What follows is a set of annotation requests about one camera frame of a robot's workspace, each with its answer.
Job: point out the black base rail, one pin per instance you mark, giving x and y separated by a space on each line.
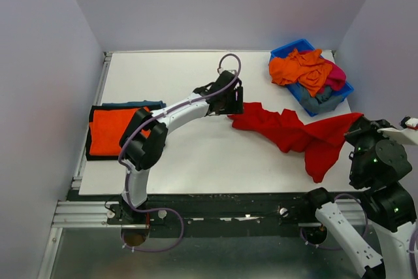
213 215

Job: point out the aluminium frame rail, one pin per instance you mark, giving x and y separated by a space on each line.
78 214

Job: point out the red t shirt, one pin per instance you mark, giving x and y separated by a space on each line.
320 141

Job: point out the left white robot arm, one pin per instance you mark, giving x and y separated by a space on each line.
144 139

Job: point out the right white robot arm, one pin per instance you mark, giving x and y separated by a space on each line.
391 212

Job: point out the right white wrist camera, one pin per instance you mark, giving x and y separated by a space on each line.
407 135

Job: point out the magenta t shirt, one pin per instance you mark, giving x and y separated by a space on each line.
336 79

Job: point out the grey t shirt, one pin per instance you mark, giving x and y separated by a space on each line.
323 102

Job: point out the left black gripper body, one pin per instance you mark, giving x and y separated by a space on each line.
231 106

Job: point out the folded black t shirt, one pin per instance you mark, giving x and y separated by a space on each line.
88 128

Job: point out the folded orange t shirt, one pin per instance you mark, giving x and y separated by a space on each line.
107 132

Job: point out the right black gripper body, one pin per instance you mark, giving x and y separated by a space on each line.
362 136

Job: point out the folded teal t shirt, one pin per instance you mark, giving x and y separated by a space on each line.
145 103

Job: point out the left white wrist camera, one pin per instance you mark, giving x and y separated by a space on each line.
221 70

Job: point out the crumpled orange t shirt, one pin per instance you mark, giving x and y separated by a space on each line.
308 69

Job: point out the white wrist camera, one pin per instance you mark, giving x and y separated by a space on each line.
221 70
407 135

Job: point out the blue plastic bin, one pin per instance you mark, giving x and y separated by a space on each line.
304 46

